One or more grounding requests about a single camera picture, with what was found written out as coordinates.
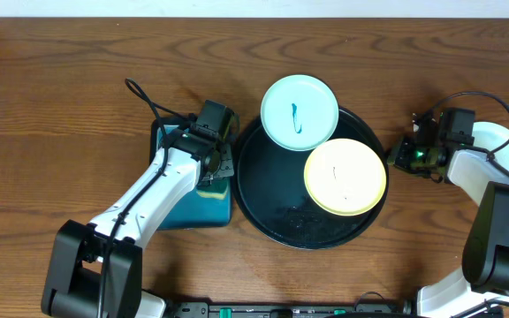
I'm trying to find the black round serving tray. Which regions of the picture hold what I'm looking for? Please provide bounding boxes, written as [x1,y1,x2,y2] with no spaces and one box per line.
[232,117,387,250]

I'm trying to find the white plate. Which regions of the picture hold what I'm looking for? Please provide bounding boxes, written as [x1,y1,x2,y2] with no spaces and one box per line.
[472,122,509,170]
[261,74,339,151]

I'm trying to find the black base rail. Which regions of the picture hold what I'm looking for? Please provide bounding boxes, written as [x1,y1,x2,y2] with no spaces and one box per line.
[163,302,413,318]

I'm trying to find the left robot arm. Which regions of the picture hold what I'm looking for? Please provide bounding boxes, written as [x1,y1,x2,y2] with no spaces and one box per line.
[41,129,233,317]

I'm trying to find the yellow plate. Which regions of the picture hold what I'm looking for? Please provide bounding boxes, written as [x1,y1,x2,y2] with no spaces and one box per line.
[304,139,388,216]

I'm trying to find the green scrubbing sponge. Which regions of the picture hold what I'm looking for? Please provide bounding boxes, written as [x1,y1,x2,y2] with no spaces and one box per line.
[197,188,228,200]

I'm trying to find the black rectangular water tray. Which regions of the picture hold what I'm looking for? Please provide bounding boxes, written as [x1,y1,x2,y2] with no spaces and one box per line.
[148,117,234,231]

